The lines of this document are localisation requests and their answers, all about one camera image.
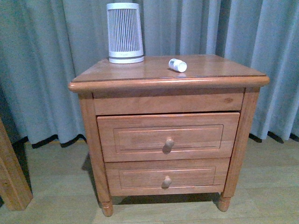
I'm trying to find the white medicine bottle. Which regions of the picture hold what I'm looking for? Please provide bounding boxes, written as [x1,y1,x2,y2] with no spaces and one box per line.
[168,58,187,73]

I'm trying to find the wooden furniture piece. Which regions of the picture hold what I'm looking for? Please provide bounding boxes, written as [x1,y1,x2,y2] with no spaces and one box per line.
[0,122,33,210]

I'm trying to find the grey curtain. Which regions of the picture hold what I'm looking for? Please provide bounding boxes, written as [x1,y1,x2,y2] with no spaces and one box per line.
[0,0,299,144]

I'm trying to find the wooden nightstand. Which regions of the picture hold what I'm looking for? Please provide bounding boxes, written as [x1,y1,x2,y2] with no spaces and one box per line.
[69,55,270,217]

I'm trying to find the wooden drawer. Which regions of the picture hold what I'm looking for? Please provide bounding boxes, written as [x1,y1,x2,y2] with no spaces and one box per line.
[106,158,229,196]
[97,112,240,162]

